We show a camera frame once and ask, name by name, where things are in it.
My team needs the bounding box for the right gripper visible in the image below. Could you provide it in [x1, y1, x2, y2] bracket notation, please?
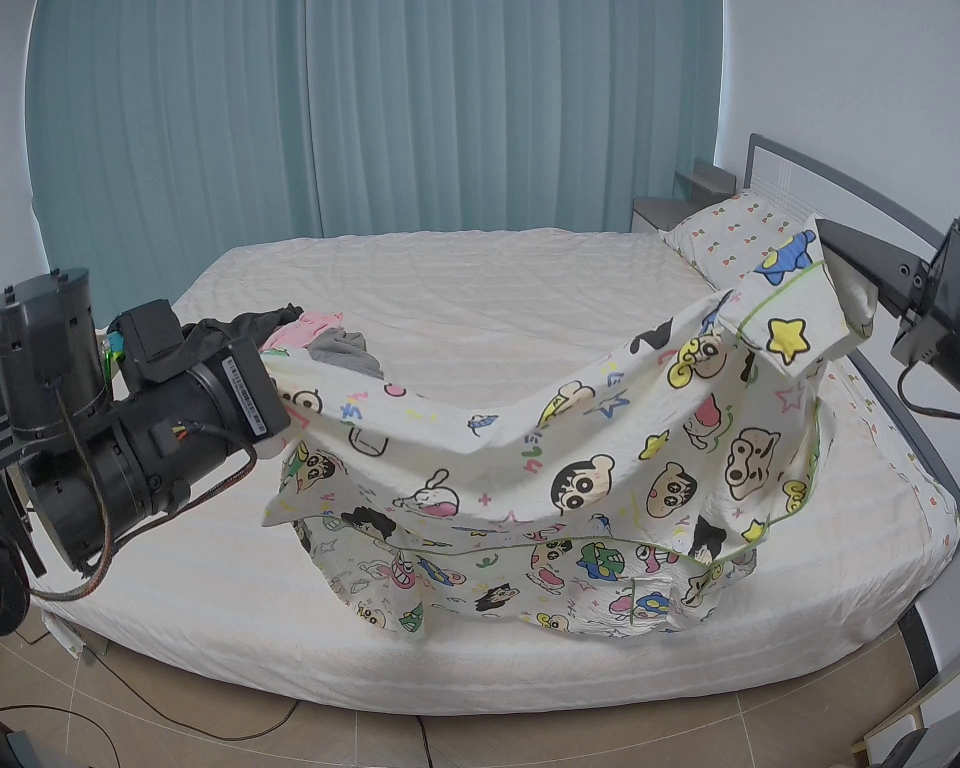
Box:
[813, 216, 960, 370]

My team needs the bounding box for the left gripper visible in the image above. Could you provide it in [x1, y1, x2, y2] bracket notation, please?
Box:
[112, 336, 294, 530]

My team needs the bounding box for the white printed pyjama top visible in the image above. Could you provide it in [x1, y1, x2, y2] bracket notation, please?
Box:
[258, 228, 880, 645]

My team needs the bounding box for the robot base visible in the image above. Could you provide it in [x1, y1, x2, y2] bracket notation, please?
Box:
[851, 675, 960, 768]

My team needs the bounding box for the black garment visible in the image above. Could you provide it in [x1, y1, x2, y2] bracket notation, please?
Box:
[176, 302, 303, 354]

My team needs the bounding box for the pink garment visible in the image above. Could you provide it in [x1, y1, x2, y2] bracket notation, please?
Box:
[261, 309, 348, 354]

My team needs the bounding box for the grey sweater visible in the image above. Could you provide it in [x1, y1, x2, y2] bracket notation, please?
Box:
[307, 330, 385, 382]

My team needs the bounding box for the white printed pillow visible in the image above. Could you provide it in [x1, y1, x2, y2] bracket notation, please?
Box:
[658, 189, 819, 294]

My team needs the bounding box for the grey bedside table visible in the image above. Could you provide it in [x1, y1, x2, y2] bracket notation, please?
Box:
[632, 159, 740, 235]

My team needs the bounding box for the bed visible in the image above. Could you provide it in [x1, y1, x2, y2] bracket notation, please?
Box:
[30, 133, 960, 721]

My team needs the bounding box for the blue-green curtain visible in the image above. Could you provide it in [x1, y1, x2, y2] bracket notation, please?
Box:
[303, 0, 725, 240]
[22, 0, 320, 297]

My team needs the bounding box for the black cable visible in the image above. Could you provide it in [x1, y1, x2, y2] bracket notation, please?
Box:
[898, 363, 960, 421]
[0, 697, 301, 744]
[26, 378, 260, 601]

